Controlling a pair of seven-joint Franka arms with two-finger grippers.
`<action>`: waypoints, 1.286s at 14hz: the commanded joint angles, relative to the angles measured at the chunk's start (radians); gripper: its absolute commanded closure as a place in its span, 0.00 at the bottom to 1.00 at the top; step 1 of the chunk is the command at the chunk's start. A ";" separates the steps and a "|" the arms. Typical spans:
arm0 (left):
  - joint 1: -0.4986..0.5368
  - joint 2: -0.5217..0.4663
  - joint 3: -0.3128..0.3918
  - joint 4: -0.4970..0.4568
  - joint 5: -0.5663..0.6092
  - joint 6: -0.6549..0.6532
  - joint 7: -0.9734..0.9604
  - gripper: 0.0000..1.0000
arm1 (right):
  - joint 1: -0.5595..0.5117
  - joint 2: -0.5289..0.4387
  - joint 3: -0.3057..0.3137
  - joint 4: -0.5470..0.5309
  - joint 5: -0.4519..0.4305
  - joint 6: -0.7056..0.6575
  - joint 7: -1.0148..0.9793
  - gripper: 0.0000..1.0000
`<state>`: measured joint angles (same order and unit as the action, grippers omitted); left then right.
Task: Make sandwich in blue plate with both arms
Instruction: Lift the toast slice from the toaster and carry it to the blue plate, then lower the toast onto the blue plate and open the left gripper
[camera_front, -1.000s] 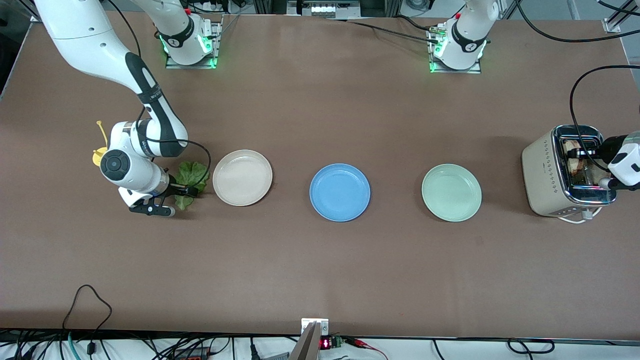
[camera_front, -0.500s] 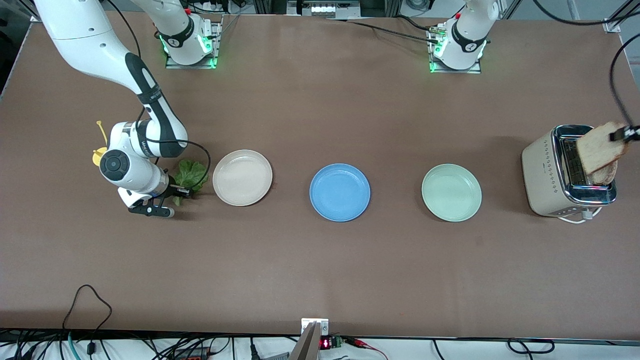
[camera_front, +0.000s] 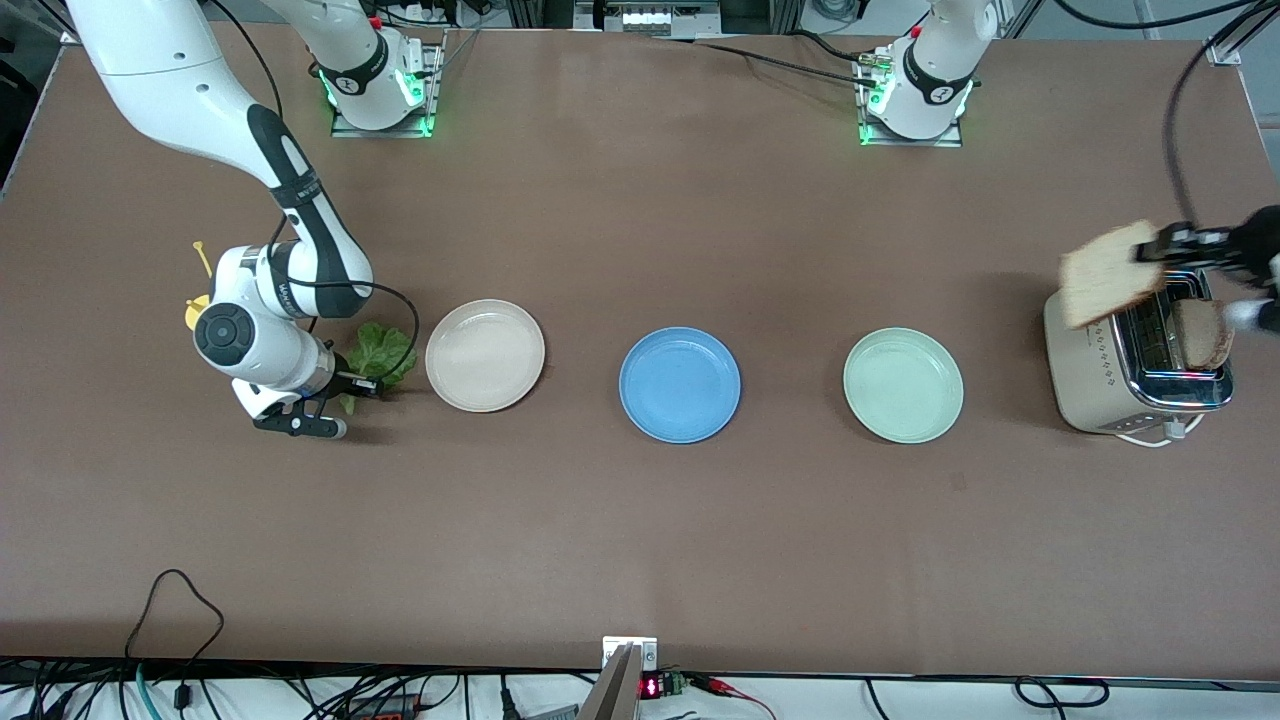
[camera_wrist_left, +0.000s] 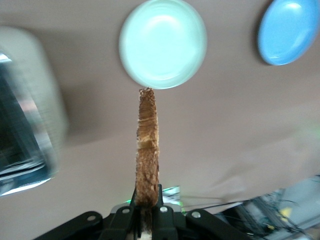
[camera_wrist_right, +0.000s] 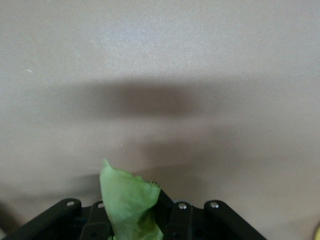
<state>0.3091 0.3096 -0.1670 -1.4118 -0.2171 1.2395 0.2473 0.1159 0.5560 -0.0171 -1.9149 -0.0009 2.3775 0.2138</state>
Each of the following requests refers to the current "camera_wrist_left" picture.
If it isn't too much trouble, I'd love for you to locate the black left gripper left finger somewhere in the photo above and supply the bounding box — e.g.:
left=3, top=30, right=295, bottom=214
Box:
left=32, top=186, right=140, bottom=240

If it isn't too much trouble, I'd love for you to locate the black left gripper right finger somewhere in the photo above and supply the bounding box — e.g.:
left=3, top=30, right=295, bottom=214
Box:
left=151, top=183, right=251, bottom=240

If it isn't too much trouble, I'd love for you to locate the toasted bread slice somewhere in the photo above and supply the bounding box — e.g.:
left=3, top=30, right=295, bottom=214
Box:
left=134, top=86, right=161, bottom=234

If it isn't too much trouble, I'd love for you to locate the light green round plate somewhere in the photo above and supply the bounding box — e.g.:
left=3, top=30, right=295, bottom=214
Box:
left=118, top=0, right=209, bottom=91

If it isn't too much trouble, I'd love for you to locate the blue round plate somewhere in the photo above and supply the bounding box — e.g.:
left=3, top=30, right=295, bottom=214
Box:
left=257, top=0, right=320, bottom=67

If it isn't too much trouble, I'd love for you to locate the beige chrome toaster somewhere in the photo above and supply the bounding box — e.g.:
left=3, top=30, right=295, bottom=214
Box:
left=0, top=24, right=70, bottom=199

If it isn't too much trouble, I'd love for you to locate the long black base cable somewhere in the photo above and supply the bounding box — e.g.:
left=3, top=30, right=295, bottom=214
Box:
left=183, top=194, right=242, bottom=210

